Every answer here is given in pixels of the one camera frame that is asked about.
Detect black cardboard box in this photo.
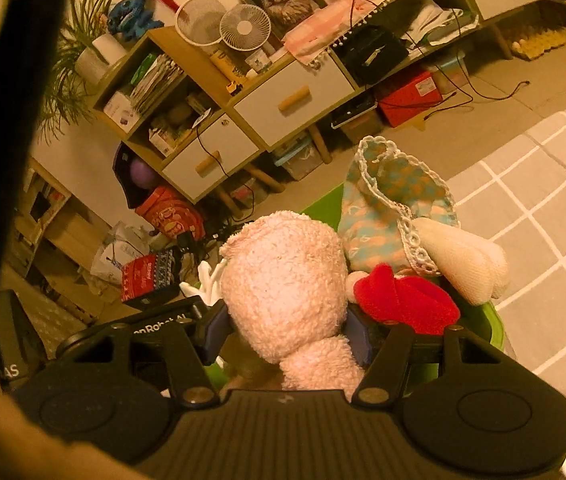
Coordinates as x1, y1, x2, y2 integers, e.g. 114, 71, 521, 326
0, 290, 48, 393

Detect wooden shelf unit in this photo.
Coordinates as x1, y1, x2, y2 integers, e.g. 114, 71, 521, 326
3, 160, 108, 321

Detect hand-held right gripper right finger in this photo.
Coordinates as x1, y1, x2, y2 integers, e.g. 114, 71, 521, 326
348, 305, 514, 407

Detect purple ball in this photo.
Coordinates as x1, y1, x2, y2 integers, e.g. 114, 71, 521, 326
130, 159, 158, 188

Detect wooden storage cabinet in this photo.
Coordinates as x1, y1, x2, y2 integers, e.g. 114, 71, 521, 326
92, 0, 566, 206

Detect stack of papers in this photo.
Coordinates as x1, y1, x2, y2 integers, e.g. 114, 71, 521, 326
130, 52, 186, 113

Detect green plastic box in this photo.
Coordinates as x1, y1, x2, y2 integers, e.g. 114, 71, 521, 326
203, 185, 506, 396

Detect small white box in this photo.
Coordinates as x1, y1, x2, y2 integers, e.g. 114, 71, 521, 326
104, 91, 141, 133

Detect red paper bag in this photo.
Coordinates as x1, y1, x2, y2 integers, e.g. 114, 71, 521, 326
135, 185, 207, 241

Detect white plant pot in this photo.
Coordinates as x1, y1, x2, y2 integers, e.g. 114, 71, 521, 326
92, 34, 128, 66

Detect green potted plant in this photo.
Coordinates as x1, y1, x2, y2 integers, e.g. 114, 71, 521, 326
38, 0, 128, 146

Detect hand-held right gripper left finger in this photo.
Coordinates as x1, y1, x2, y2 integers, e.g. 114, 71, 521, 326
55, 302, 231, 407

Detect black tripod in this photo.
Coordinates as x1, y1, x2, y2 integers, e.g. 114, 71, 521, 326
175, 230, 244, 261

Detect black bag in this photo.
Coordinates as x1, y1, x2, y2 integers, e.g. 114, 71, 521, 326
335, 25, 410, 86

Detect blue plush toy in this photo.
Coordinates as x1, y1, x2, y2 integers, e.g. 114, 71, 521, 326
108, 0, 164, 43

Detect folded white clothes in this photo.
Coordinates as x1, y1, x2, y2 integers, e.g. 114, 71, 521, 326
403, 0, 478, 51

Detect white desk fan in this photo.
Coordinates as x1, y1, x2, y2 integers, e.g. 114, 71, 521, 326
175, 0, 228, 46
219, 4, 272, 52

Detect clear plastic storage bin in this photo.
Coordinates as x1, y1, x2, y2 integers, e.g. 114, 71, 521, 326
273, 137, 328, 181
433, 52, 468, 93

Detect santa plush toy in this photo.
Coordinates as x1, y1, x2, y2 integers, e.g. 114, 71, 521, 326
345, 262, 461, 337

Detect pink table runner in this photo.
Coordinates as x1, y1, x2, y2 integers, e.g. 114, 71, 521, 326
283, 0, 494, 66

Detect grey checked tablecloth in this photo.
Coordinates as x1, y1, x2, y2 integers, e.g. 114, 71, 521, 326
443, 107, 566, 401

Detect red patterned box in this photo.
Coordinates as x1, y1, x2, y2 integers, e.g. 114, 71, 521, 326
121, 251, 184, 310

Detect pink plush doll with dress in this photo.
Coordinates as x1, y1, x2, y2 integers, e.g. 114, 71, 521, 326
219, 211, 366, 391

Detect yellow egg tray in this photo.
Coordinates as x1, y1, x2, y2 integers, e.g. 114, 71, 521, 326
510, 30, 566, 58

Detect white plastic bag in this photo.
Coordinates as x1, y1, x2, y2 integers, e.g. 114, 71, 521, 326
90, 220, 151, 291

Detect white cloth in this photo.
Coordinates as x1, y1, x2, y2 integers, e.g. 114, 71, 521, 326
180, 259, 228, 308

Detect cream mesh sponge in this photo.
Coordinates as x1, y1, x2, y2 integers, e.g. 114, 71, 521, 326
410, 217, 510, 307

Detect blue orange lace-trimmed pouch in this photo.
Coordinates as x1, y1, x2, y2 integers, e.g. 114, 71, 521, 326
338, 136, 460, 277

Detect black strap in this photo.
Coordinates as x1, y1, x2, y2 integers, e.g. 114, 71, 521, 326
0, 0, 74, 401

